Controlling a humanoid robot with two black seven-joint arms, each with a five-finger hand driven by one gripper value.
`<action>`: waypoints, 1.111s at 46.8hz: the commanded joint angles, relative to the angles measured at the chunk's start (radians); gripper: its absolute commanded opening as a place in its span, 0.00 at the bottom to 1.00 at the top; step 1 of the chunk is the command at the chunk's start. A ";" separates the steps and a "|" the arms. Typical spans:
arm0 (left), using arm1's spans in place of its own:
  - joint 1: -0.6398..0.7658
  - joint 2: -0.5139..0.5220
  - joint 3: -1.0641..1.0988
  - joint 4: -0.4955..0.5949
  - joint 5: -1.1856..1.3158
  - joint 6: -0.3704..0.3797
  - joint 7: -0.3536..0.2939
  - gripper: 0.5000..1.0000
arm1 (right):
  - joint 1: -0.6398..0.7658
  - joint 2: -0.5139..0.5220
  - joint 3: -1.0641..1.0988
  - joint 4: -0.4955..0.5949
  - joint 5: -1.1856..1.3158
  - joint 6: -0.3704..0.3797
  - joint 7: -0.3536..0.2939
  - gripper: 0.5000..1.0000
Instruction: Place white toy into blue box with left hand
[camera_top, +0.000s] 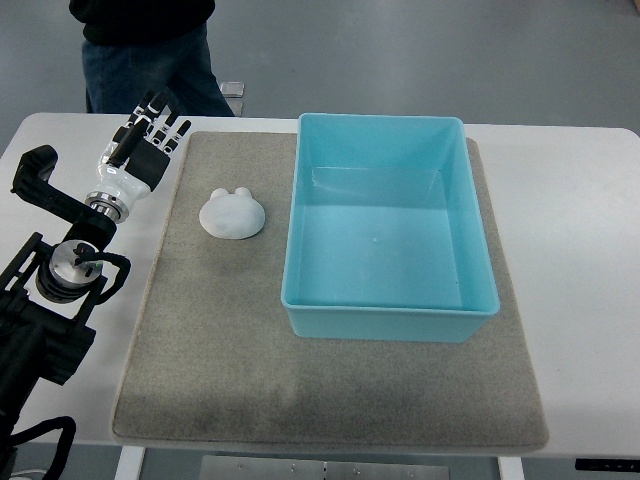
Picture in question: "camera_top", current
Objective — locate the white bunny toy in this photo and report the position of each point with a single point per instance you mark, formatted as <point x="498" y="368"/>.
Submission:
<point x="232" y="216"/>

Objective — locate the person in dark jeans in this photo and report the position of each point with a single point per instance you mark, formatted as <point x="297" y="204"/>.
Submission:
<point x="133" y="47"/>

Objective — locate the upper metal floor plate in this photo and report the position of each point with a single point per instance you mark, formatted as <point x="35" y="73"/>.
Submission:
<point x="232" y="89"/>

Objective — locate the light blue plastic box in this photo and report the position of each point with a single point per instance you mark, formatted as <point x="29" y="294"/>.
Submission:
<point x="386" y="239"/>

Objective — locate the metal floor plate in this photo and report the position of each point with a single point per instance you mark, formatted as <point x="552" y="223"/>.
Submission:
<point x="232" y="89"/>
<point x="236" y="106"/>

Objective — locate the black table control panel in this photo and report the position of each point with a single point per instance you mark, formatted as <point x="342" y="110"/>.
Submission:
<point x="607" y="465"/>

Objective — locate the grey felt mat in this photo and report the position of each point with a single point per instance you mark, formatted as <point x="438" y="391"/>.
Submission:
<point x="214" y="361"/>

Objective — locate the white table leg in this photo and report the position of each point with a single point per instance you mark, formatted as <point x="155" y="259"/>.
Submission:
<point x="510" y="468"/>
<point x="130" y="463"/>

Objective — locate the metal table base plate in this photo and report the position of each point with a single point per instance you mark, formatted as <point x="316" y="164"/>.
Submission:
<point x="226" y="467"/>

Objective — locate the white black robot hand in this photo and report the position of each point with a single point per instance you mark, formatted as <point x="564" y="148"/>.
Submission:
<point x="137" y="157"/>

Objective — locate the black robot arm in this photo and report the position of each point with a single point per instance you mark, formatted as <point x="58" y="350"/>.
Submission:
<point x="48" y="293"/>

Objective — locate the white left table leg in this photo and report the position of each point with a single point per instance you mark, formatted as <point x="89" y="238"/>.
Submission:
<point x="130" y="463"/>

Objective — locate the lower metal floor plate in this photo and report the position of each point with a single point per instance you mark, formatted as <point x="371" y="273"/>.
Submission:
<point x="236" y="106"/>

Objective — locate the white right table leg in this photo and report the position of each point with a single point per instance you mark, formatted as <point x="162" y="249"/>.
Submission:
<point x="510" y="468"/>

